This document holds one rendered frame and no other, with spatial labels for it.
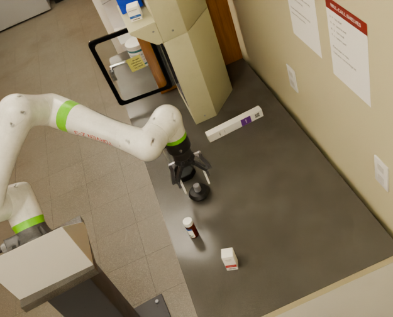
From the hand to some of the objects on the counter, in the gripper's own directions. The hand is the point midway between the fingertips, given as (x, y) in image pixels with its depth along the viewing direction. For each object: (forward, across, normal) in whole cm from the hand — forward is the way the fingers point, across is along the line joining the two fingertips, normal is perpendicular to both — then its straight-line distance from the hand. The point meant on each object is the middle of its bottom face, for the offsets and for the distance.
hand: (195, 183), depth 187 cm
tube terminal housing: (+8, -24, -61) cm, 66 cm away
